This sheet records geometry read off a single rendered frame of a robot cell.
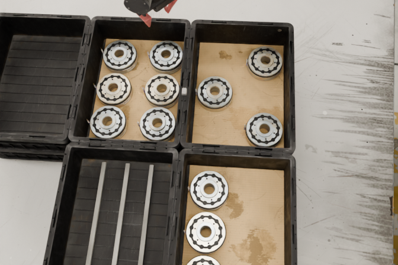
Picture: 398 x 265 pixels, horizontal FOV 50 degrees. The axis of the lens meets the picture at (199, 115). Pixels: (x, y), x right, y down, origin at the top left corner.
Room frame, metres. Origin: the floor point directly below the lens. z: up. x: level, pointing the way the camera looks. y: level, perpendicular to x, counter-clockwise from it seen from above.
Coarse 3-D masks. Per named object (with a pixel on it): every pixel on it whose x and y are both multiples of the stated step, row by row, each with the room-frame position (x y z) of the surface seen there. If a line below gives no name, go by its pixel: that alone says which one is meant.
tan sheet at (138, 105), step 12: (144, 48) 0.73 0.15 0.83; (144, 60) 0.69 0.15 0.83; (108, 72) 0.66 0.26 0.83; (132, 72) 0.65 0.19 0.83; (144, 72) 0.64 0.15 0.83; (156, 72) 0.64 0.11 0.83; (180, 72) 0.63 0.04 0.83; (132, 84) 0.61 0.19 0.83; (144, 84) 0.60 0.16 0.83; (96, 96) 0.58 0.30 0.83; (132, 96) 0.57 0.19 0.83; (144, 96) 0.56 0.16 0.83; (96, 108) 0.54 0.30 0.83; (120, 108) 0.53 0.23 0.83; (132, 108) 0.53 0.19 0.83; (144, 108) 0.52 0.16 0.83; (168, 108) 0.52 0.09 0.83; (132, 120) 0.49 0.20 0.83; (132, 132) 0.45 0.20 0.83
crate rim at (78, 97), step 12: (84, 60) 0.65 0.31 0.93; (84, 72) 0.61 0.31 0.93; (180, 84) 0.54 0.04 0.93; (180, 96) 0.50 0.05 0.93; (180, 108) 0.47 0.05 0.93; (72, 120) 0.47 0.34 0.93; (180, 120) 0.43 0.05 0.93; (72, 132) 0.43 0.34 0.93; (180, 132) 0.40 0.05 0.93; (120, 144) 0.38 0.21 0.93; (132, 144) 0.38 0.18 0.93; (144, 144) 0.38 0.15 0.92; (156, 144) 0.37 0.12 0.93; (168, 144) 0.37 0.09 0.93; (180, 144) 0.37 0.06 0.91
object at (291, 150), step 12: (192, 24) 0.73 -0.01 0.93; (204, 24) 0.73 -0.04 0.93; (216, 24) 0.72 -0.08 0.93; (228, 24) 0.72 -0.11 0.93; (240, 24) 0.71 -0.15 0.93; (252, 24) 0.71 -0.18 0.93; (264, 24) 0.71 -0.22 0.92; (276, 24) 0.70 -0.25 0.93; (288, 24) 0.70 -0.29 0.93; (192, 36) 0.69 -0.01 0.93; (288, 36) 0.66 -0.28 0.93; (192, 48) 0.65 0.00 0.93; (192, 60) 0.61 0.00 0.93; (192, 144) 0.36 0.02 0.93; (204, 144) 0.36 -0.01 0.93; (216, 144) 0.35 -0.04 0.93
